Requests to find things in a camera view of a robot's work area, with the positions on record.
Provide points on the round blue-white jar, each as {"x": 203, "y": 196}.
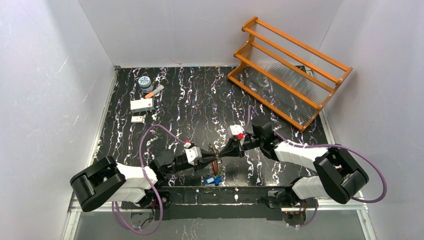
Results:
{"x": 145, "y": 84}

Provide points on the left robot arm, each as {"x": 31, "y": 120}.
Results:
{"x": 109, "y": 181}

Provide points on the white medicine box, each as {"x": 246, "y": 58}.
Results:
{"x": 142, "y": 105}

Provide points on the aluminium rail frame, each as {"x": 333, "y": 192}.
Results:
{"x": 220, "y": 213}

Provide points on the keyring with coloured key tags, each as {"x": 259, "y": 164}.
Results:
{"x": 218, "y": 173}

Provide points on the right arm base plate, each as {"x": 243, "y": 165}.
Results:
{"x": 277, "y": 199}

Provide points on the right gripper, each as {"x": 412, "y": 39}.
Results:
{"x": 234, "y": 148}

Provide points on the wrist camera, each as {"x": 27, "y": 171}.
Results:
{"x": 193, "y": 153}
{"x": 236, "y": 132}

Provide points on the orange wooden shelf rack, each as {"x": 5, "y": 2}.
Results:
{"x": 291, "y": 78}

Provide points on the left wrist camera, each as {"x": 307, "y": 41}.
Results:
{"x": 193, "y": 153}

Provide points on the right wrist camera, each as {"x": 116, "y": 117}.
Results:
{"x": 236, "y": 132}

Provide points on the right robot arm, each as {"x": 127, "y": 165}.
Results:
{"x": 338, "y": 175}

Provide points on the orange and white tube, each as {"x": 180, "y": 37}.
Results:
{"x": 154, "y": 92}

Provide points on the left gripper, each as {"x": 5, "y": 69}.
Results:
{"x": 202, "y": 157}

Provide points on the small white flat box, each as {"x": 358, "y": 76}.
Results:
{"x": 138, "y": 119}

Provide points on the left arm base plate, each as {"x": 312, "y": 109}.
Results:
{"x": 159, "y": 199}

